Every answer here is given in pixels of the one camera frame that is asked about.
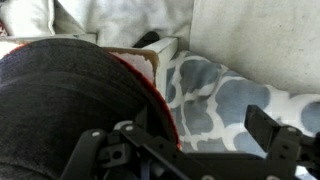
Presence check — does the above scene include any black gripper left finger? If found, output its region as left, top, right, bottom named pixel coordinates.
left=60, top=129, right=106, bottom=180

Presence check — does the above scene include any cream sofa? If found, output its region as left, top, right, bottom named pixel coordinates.
left=1, top=0, right=320, bottom=93

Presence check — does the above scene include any grey white patterned pillow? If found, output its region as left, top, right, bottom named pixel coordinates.
left=165, top=51, right=320, bottom=157

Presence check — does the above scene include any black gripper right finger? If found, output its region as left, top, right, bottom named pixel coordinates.
left=245, top=105, right=302, bottom=160

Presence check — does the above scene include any red sparkly hat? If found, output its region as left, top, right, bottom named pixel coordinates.
left=6, top=41, right=183, bottom=149

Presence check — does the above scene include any black felt hat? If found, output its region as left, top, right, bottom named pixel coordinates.
left=0, top=38, right=178, bottom=180

